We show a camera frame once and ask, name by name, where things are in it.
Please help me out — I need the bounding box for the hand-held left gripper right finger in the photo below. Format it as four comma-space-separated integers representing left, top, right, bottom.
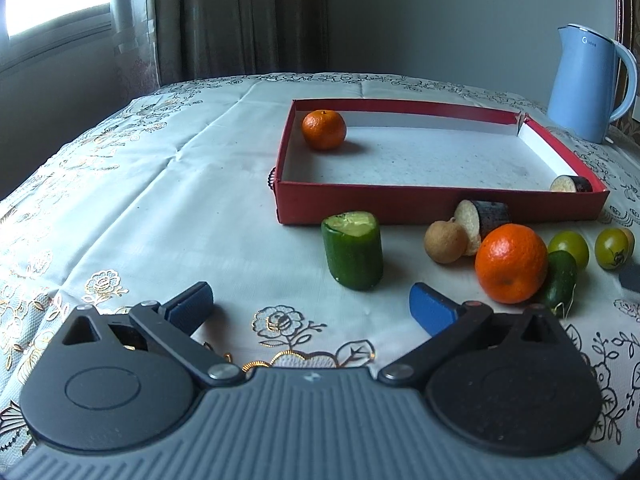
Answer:
377, 282, 581, 388

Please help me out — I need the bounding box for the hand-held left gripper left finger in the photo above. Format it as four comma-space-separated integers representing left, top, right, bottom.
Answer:
60, 281, 246, 387

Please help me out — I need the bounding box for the green tomato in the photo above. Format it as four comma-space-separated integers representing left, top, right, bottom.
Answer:
547, 230, 590, 272
594, 227, 636, 271

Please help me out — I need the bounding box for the brown longan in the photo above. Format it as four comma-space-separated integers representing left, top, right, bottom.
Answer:
424, 220, 469, 264

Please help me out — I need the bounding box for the small dark cucumber piece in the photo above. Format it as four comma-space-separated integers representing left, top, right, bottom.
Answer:
537, 250, 579, 311

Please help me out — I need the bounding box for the large orange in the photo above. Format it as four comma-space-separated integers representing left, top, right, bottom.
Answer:
475, 223, 549, 304

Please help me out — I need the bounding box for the thick cucumber piece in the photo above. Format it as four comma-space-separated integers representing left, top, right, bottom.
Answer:
321, 211, 384, 291

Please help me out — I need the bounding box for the red cardboard box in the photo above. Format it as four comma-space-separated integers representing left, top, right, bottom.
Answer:
267, 98, 611, 226

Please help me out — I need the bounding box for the short eggplant piece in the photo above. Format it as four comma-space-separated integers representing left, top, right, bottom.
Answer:
550, 174, 594, 193

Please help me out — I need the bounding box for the eggplant piece with peeling flesh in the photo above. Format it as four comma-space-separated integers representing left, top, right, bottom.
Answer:
454, 199, 512, 257

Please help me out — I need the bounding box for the blue electric kettle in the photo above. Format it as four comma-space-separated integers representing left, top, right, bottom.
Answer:
547, 24, 638, 144

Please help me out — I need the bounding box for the small orange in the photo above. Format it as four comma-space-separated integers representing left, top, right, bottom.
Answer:
301, 109, 347, 151

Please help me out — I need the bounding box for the brown patterned curtain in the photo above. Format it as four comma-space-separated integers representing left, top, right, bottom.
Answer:
112, 0, 331, 96

